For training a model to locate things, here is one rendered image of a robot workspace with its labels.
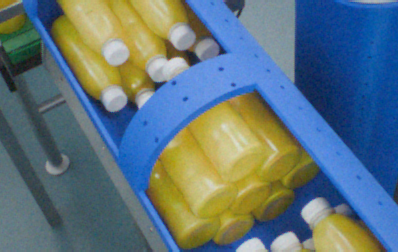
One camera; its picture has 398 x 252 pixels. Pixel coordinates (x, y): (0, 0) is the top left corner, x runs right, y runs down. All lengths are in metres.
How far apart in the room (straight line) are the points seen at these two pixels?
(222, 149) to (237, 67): 0.12
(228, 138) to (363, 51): 0.54
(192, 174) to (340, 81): 0.60
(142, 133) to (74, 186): 1.42
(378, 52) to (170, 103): 0.59
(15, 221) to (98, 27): 1.29
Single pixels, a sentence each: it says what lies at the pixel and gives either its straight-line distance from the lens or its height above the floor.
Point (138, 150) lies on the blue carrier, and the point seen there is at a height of 1.17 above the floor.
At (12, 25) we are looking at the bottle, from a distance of 1.55.
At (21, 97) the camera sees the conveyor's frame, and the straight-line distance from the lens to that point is 2.11.
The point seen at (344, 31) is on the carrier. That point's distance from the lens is 1.39.
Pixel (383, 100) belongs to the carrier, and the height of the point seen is 0.74.
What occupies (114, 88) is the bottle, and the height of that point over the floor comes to 1.06.
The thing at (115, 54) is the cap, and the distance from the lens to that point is 1.17.
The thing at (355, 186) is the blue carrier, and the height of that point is 1.21.
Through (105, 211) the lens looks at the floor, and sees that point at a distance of 2.31.
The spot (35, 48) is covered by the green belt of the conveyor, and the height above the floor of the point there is 0.87.
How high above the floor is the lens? 1.98
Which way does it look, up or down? 55 degrees down
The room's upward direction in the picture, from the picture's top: 10 degrees counter-clockwise
